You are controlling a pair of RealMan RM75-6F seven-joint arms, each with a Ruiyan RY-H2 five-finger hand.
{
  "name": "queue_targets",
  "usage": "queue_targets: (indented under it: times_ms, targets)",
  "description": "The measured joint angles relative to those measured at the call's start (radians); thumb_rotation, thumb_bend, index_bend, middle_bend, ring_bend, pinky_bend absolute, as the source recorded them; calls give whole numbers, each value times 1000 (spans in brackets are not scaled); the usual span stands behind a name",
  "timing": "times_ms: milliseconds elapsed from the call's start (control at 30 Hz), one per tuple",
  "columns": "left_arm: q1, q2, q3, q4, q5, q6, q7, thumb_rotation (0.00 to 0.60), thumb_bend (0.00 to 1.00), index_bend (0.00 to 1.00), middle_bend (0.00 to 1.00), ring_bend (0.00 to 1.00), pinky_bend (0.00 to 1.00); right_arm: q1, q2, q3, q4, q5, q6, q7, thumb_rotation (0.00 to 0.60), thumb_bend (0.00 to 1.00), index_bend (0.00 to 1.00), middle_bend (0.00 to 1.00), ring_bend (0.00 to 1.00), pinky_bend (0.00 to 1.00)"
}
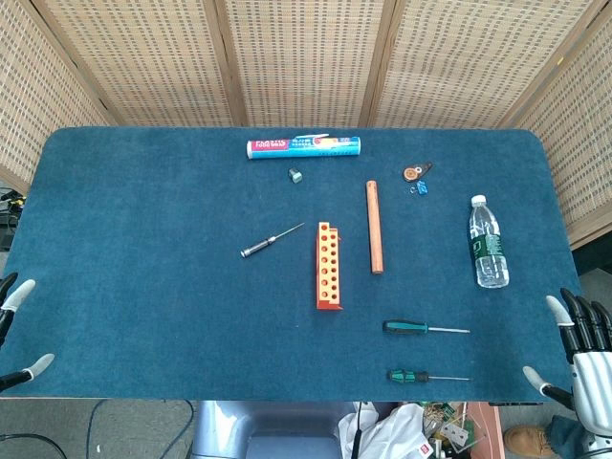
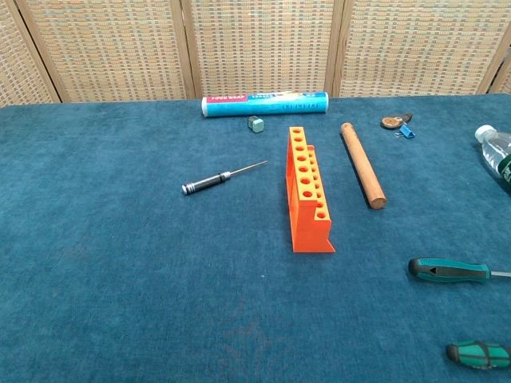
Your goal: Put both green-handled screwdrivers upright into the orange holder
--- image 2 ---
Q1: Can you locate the green black stubby screwdriver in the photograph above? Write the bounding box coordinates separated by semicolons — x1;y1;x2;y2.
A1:
446;340;511;370

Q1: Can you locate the orange screwdriver rack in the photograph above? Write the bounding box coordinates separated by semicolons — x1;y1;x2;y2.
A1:
285;126;336;255

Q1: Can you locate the black silver precision screwdriver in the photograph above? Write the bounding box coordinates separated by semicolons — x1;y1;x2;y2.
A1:
180;160;268;196

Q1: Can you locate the blue food wrap roll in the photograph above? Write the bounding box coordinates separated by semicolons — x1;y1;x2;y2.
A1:
200;91;331;119

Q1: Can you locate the wooden dowel rod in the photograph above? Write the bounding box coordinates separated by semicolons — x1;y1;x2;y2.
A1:
339;122;387;211

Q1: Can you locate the blue table cloth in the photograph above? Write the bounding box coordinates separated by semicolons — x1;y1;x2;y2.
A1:
0;93;511;383

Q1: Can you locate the woven bamboo folding screen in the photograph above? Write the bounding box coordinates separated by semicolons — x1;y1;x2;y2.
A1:
0;0;511;109

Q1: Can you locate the clear water bottle green label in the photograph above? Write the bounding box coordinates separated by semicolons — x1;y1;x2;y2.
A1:
473;124;511;195

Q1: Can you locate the round wooden keychain disc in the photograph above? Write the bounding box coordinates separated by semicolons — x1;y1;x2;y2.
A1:
380;113;415;129

